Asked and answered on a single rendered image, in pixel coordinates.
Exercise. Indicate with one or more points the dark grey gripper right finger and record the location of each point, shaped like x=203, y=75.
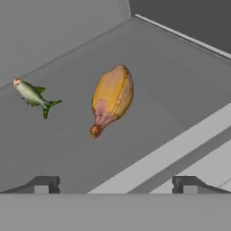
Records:
x=186, y=182

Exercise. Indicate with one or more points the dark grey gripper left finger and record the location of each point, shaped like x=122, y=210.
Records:
x=45, y=182

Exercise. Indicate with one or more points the grey fridge rack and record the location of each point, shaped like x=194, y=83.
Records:
x=126, y=99

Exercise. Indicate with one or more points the yellow chicken drumstick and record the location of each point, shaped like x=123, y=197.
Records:
x=112, y=94

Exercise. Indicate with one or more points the green and white fish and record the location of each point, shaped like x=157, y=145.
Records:
x=31, y=94

